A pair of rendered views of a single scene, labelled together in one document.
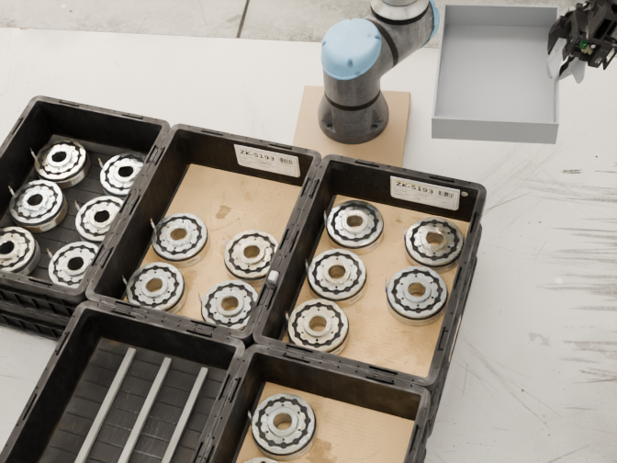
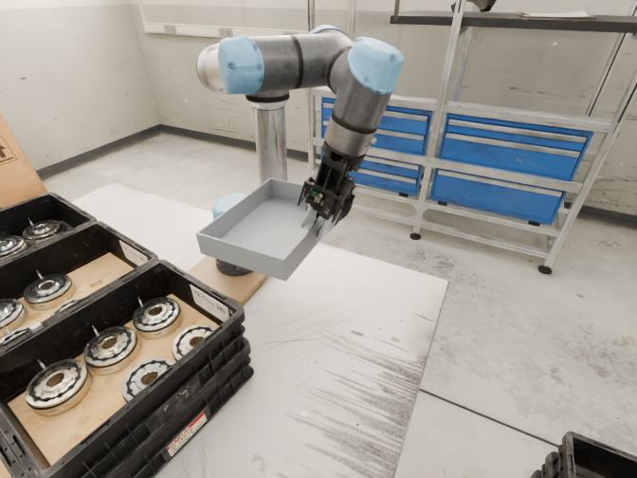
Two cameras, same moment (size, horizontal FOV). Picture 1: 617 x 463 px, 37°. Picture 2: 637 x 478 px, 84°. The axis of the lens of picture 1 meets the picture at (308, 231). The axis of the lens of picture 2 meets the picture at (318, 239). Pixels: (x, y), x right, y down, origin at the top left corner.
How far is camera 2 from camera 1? 1.05 m
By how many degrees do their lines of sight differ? 21
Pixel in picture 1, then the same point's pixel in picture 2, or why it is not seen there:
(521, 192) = (316, 337)
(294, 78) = not seen: hidden behind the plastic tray
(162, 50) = (176, 209)
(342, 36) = (227, 200)
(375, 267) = (149, 351)
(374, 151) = (236, 282)
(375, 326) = (105, 399)
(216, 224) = (84, 289)
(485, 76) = (271, 226)
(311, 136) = (208, 265)
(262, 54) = not seen: hidden behind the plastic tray
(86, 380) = not seen: outside the picture
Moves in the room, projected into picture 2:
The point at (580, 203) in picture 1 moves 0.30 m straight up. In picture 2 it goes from (353, 358) to (360, 268)
